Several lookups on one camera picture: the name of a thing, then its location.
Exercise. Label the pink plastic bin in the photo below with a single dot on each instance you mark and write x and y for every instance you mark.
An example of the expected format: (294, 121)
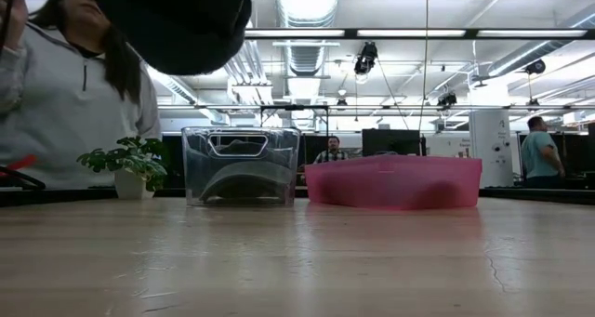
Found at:
(372, 182)

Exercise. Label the black computer monitor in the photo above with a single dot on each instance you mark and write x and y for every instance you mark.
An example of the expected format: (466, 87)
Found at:
(390, 142)
(578, 152)

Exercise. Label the clear plastic bin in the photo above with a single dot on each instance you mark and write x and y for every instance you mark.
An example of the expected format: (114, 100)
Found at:
(193, 168)

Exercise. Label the black ceiling spotlight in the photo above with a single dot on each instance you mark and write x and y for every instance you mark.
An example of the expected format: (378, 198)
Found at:
(366, 57)
(446, 99)
(535, 67)

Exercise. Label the black overhead light beam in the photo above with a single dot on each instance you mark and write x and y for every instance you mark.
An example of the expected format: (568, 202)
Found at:
(372, 33)

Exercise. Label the green plant in white pot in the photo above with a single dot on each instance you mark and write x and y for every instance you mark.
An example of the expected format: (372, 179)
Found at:
(130, 163)

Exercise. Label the white column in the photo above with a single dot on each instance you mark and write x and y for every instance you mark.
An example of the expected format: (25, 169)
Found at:
(490, 145)

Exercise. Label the black curved bar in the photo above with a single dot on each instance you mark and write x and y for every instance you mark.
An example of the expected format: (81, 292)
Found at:
(23, 177)

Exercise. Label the red object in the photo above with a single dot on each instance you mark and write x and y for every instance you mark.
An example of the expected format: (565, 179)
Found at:
(18, 162)

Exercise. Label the person's hand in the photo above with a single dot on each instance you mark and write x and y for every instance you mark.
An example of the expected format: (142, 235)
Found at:
(14, 24)

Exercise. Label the silver ceiling air duct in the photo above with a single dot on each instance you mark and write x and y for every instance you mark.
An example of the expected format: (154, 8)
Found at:
(307, 3)

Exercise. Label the black aluminium table frame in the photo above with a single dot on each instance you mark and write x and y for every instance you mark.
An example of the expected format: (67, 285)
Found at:
(534, 196)

